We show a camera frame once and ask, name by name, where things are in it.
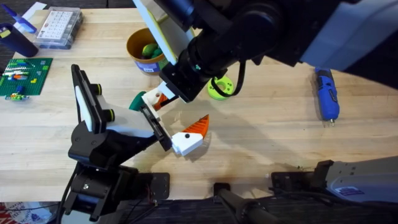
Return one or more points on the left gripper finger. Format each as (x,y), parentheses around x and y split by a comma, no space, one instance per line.
(189,141)
(150,98)

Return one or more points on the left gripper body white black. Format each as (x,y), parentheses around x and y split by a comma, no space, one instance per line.
(130,124)

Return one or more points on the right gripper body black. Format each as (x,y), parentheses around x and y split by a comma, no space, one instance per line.
(202,62)

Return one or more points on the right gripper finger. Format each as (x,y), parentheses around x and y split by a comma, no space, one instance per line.
(172,100)
(168,90)

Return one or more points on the orange ribbed wedge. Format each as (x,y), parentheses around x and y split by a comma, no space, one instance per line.
(160,102)

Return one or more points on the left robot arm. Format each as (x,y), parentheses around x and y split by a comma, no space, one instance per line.
(93,189)

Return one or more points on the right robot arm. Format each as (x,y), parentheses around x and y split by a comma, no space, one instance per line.
(357,25)

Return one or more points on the blue electric screwdriver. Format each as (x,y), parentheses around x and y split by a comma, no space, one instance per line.
(328,93)

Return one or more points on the green disc with holes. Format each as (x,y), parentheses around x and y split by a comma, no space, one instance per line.
(228,84)

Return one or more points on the right wrist upright plate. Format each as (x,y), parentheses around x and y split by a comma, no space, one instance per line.
(166,37)

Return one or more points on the wrist upright plate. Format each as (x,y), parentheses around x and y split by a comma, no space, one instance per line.
(84,105)
(166,37)

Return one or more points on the left wrist upright plate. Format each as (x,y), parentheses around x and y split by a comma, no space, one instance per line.
(84,105)

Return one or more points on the brown tub with toys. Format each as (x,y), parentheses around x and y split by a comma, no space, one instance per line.
(140,46)

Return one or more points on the clear plastic parts box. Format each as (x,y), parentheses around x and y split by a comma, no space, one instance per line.
(59,28)

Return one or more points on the green board with blocks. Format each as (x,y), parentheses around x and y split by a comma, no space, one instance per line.
(25,77)

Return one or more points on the small colourful block model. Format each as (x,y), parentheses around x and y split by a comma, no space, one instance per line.
(17,97)

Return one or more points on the dark blue cylinder case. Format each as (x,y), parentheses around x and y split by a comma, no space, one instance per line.
(17,40)

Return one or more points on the plastic bag red white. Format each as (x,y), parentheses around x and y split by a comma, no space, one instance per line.
(21,214)

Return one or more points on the white paper sheet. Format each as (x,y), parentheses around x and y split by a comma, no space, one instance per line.
(35,7)

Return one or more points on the blue hand tool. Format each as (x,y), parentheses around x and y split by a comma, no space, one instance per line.
(21,21)

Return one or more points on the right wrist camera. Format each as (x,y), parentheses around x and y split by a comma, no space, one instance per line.
(183,7)

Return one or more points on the black camera stand pole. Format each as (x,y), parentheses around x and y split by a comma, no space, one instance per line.
(236,202)

